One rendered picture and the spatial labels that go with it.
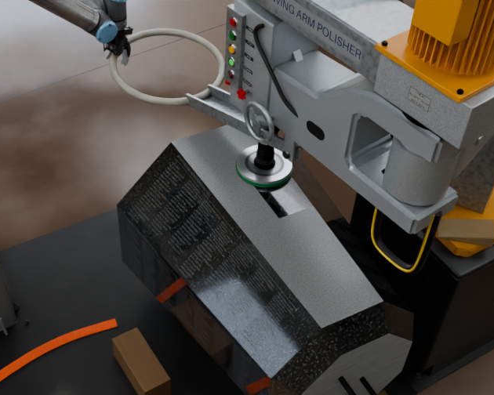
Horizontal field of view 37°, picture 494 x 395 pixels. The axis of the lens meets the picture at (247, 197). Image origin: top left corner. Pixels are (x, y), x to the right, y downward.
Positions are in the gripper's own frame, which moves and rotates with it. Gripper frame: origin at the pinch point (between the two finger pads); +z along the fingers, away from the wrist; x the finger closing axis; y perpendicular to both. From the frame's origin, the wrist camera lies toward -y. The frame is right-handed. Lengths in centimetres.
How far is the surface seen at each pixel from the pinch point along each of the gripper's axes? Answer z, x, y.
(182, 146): 0, 45, 35
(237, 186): -3, 74, 48
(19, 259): 89, -26, 59
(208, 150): -1, 56, 33
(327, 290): -9, 118, 82
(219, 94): -10, 51, 11
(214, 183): -3, 65, 50
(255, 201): -4, 82, 53
